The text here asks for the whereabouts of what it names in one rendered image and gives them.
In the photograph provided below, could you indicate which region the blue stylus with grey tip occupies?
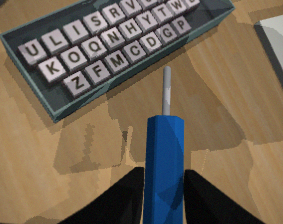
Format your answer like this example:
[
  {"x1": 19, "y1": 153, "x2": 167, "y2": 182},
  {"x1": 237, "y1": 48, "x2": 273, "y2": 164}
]
[{"x1": 142, "y1": 66, "x2": 184, "y2": 224}]

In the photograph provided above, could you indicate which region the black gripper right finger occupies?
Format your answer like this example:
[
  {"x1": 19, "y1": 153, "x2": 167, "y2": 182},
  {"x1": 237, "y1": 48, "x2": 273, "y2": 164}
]
[{"x1": 183, "y1": 169, "x2": 266, "y2": 224}]

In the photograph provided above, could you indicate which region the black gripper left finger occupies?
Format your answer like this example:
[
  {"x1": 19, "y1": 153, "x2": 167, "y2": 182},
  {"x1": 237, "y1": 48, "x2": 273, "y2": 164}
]
[{"x1": 58, "y1": 167, "x2": 144, "y2": 224}]

